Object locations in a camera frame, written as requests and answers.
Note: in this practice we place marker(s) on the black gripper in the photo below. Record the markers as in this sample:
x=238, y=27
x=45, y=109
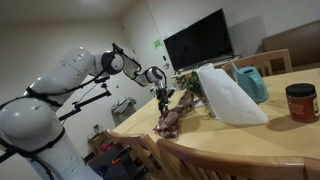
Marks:
x=162, y=97

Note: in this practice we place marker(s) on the dark red patterned cloth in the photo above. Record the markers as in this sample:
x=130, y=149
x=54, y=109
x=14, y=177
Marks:
x=168, y=124

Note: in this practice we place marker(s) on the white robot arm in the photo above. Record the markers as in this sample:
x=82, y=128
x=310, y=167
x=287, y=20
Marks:
x=29, y=123

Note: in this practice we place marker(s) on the potted green plant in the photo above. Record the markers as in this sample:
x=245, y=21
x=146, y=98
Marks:
x=191, y=83

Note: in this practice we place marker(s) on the grey bundle of clothes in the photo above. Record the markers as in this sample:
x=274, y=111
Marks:
x=123, y=109

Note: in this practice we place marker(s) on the wooden chair near left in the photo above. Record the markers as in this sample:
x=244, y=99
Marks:
x=141, y=149

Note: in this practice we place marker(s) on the wooden chair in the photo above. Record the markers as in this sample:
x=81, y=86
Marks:
x=194, y=164
x=141, y=149
x=267, y=63

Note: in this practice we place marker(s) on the green sticky note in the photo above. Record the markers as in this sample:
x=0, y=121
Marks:
x=157, y=43

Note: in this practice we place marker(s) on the white paper towel roll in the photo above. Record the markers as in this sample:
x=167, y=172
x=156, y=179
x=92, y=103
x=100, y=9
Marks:
x=227, y=100

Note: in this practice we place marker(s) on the white tv stand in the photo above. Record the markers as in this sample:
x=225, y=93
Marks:
x=213, y=65

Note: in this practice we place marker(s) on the wooden chair near right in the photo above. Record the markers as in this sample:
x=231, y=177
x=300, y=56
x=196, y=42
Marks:
x=194, y=164

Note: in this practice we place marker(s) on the black flat screen television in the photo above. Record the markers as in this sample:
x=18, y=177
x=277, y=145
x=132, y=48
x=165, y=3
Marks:
x=206, y=39

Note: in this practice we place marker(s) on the teal watering can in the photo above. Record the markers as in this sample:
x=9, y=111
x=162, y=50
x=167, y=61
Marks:
x=249, y=79

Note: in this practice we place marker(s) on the wooden chair far side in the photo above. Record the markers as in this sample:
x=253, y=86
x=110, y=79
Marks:
x=267, y=63

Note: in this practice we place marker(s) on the red jar black lid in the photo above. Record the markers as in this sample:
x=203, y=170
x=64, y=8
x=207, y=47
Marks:
x=302, y=102

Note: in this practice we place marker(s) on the brown armchair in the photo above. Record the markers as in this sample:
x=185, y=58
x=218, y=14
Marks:
x=302, y=42

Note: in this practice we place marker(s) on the black camera on stand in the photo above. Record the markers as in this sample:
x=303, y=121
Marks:
x=86, y=100

